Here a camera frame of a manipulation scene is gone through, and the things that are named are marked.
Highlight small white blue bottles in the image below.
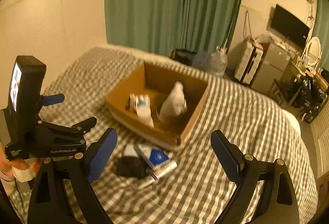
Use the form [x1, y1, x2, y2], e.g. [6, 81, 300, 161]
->
[126, 93, 154, 128]

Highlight small black pouch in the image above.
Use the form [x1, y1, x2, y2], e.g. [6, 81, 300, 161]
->
[116, 156, 147, 179]

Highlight blue white packet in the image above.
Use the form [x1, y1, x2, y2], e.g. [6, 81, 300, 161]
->
[136, 144, 171, 170]

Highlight white tube with cap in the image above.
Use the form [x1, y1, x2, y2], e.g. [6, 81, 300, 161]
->
[135, 161, 177, 190]

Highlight white round tape ring container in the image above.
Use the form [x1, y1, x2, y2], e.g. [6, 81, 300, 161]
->
[156, 105, 187, 123]

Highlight person's left hand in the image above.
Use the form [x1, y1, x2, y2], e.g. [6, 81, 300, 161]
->
[1, 147, 43, 193]

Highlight grey checkered bed quilt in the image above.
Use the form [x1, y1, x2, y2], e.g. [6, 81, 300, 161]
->
[8, 47, 320, 224]

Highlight brown cardboard box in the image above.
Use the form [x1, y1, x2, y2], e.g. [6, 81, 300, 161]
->
[105, 62, 209, 151]

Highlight white louvered wardrobe door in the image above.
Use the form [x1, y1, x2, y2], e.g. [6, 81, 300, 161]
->
[310, 104, 329, 178]

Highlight wooden stool chair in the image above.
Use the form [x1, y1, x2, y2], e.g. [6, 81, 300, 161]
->
[268, 79, 301, 108]

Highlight black garbage bag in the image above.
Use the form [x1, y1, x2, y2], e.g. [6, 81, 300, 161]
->
[286, 75, 328, 124]

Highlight black bag on floor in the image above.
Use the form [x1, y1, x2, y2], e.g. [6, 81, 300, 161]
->
[170, 48, 197, 66]

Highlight green curtain left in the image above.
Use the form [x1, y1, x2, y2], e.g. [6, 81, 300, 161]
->
[104, 0, 241, 55]

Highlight green curtain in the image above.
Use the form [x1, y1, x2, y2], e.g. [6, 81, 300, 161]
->
[313, 0, 329, 70]
[104, 0, 241, 55]

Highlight grey mini fridge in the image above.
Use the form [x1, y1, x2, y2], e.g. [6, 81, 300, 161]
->
[251, 43, 290, 95]

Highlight clear large water jug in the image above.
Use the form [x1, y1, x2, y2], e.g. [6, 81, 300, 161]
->
[209, 46, 227, 77]

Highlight white hard suitcase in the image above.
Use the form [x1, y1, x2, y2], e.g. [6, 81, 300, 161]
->
[234, 39, 264, 85]

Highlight white oval vanity mirror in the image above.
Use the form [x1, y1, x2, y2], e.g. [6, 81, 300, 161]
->
[302, 37, 322, 67]

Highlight green curtain right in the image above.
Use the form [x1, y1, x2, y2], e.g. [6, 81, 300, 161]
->
[313, 0, 329, 70]

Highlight black wall television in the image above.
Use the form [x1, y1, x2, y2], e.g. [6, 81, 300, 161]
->
[270, 4, 310, 48]

